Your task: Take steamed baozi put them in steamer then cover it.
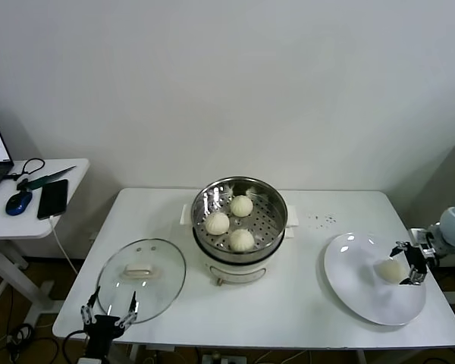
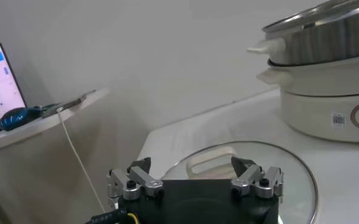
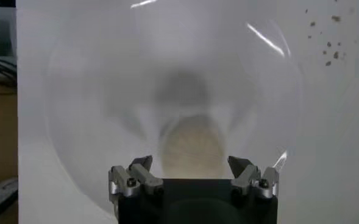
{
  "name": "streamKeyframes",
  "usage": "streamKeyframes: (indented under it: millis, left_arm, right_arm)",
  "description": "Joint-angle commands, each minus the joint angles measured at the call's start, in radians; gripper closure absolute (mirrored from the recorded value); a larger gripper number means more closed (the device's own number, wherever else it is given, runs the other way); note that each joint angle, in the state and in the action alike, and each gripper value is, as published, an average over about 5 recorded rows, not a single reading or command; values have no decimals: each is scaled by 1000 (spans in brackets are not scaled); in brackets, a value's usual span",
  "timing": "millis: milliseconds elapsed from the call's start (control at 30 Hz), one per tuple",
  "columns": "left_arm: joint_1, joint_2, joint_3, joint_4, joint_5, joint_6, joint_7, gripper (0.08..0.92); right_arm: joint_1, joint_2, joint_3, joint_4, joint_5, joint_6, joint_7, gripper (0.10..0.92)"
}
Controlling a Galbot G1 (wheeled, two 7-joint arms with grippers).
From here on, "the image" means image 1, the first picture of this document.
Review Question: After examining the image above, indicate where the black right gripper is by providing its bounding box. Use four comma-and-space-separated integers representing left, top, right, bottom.
388, 240, 430, 287

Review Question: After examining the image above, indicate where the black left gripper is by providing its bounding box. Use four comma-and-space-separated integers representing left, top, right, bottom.
80, 285, 140, 358

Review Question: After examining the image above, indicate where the white steamed baozi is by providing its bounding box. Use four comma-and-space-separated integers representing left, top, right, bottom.
227, 227, 256, 252
205, 211, 231, 235
376, 259, 407, 284
230, 194, 255, 218

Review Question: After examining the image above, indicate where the glass lid with white handle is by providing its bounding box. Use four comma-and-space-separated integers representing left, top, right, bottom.
96, 237, 187, 324

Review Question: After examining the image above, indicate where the stainless steel steamer basket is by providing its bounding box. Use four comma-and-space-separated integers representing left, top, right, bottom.
180, 175, 300, 263

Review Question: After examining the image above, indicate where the white oval plate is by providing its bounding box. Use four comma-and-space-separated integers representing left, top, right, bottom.
323, 231, 428, 327

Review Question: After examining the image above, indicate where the white side table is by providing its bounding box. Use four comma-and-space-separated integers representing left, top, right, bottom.
0, 158, 90, 323

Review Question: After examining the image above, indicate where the black smartphone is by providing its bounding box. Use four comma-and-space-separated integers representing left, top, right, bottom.
36, 177, 69, 220

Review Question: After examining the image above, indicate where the white electric cooker pot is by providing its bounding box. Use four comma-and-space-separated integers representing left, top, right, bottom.
192, 223, 297, 287

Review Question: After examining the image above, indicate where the blue computer mouse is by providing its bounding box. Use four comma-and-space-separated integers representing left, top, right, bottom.
5, 190, 33, 216

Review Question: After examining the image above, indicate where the green black knife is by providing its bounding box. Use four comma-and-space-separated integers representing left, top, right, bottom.
16, 165, 78, 191

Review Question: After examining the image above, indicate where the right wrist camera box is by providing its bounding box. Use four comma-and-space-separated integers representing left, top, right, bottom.
408, 227, 441, 259

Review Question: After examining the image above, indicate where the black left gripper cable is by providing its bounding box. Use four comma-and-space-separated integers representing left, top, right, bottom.
62, 329, 89, 364

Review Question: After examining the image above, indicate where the white charging cable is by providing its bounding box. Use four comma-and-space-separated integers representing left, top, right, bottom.
49, 215, 79, 276

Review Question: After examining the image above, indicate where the black floor cable tangle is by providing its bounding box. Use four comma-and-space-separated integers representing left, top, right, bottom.
5, 322, 35, 364

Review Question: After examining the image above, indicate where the black cord loop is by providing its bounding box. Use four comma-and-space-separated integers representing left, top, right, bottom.
5, 157, 46, 181

